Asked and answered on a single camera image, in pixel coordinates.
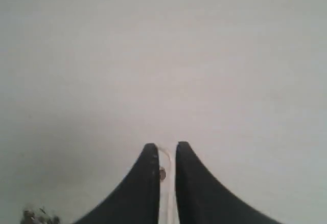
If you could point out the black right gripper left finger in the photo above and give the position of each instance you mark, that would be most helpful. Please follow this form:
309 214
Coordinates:
136 199

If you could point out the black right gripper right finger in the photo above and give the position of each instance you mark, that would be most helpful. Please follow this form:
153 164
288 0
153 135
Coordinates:
201 198

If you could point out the wide wooden paint brush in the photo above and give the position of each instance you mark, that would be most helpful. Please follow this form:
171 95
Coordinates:
167 171

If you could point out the brown beans and grains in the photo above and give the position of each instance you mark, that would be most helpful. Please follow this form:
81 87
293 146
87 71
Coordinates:
38 216

